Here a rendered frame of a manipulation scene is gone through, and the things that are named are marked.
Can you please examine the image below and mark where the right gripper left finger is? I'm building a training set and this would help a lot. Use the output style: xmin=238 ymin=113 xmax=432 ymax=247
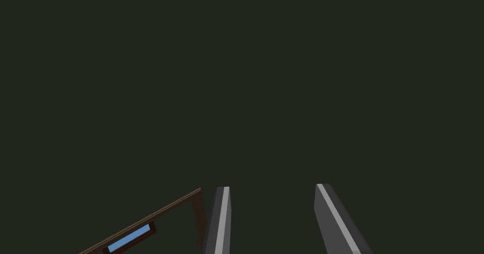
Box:
xmin=202 ymin=186 xmax=232 ymax=254

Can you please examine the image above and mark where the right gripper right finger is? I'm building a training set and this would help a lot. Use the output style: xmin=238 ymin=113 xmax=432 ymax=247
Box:
xmin=313 ymin=183 xmax=373 ymax=254

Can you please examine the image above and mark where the blue window with brown frame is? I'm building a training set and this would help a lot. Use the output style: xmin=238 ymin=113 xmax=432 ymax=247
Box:
xmin=102 ymin=221 xmax=157 ymax=254

